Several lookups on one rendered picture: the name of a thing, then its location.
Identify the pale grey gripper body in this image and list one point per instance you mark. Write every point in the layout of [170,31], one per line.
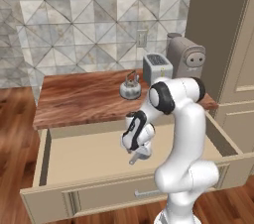
[144,149]

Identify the silver toaster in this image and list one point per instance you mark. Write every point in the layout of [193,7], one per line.
[156,66]

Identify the grey measuring cup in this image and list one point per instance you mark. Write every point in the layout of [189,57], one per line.
[140,158]

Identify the silver kettle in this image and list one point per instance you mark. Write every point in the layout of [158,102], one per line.
[130,90]

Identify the beige open drawer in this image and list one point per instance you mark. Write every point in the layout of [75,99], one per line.
[92,155]

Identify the grey coffee machine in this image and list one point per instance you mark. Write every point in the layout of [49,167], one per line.
[187,56]

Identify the beige wall outlet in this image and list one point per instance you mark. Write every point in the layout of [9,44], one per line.
[142,38]

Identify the tall beige cabinet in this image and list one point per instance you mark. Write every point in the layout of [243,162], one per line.
[225,36]

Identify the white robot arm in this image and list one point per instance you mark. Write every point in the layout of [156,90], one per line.
[185,129]

